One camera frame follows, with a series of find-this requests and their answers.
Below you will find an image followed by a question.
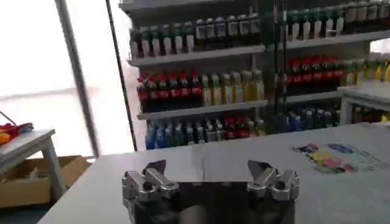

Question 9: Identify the thin black wire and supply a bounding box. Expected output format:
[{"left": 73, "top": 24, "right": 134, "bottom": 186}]
[{"left": 0, "top": 110, "right": 16, "bottom": 126}]

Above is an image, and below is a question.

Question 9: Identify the grey side table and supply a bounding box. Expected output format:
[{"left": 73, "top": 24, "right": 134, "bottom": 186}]
[{"left": 0, "top": 128, "right": 68, "bottom": 202}]

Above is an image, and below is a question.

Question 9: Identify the white desk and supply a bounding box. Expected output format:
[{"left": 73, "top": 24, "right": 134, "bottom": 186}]
[{"left": 336, "top": 86, "right": 390, "bottom": 125}]

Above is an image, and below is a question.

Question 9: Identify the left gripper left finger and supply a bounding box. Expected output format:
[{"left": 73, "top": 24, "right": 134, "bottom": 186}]
[{"left": 121, "top": 159, "right": 180, "bottom": 203}]

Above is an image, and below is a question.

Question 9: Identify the red cloth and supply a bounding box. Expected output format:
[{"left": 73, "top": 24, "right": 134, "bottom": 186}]
[{"left": 0, "top": 122, "right": 35, "bottom": 141}]

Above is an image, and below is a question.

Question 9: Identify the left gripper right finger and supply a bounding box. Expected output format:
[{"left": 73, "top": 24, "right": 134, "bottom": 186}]
[{"left": 246, "top": 159, "right": 301, "bottom": 202}]

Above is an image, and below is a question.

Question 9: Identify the grey shirt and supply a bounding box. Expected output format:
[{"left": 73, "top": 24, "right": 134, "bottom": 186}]
[{"left": 288, "top": 135, "right": 390, "bottom": 183}]

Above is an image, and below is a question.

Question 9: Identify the thin black pole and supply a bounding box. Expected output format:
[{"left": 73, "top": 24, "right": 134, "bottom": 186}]
[{"left": 105, "top": 0, "right": 139, "bottom": 152}]

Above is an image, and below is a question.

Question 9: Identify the shelf unit with dark bottles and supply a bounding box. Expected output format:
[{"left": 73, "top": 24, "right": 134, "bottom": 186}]
[
  {"left": 262, "top": 0, "right": 390, "bottom": 135},
  {"left": 118, "top": 0, "right": 269, "bottom": 150}
]

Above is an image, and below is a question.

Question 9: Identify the cardboard box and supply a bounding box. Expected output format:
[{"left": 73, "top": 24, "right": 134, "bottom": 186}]
[{"left": 0, "top": 155, "right": 91, "bottom": 209}]

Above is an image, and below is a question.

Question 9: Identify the grey window frame post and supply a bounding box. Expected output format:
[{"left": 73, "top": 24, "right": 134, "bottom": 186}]
[{"left": 54, "top": 0, "right": 102, "bottom": 158}]

